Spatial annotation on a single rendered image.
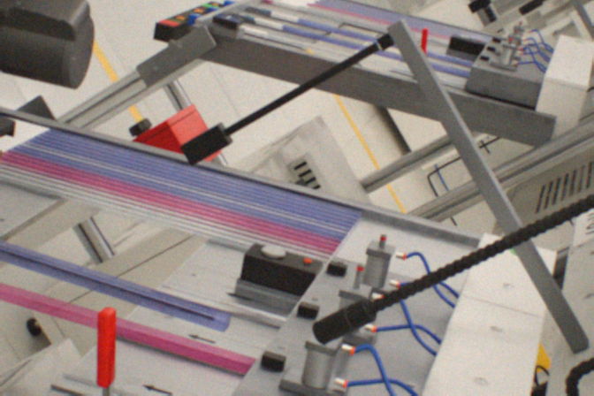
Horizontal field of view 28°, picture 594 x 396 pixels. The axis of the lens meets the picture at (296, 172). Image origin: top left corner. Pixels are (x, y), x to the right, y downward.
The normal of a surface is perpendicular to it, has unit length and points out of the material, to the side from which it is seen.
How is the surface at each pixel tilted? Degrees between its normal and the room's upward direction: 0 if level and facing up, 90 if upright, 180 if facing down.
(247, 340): 48
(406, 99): 90
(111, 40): 0
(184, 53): 90
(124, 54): 0
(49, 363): 0
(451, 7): 90
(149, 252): 90
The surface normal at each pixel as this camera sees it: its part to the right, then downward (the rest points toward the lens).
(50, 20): -0.21, 0.65
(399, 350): 0.18, -0.93
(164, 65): -0.26, 0.26
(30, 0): 0.20, -0.72
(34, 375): 0.82, -0.44
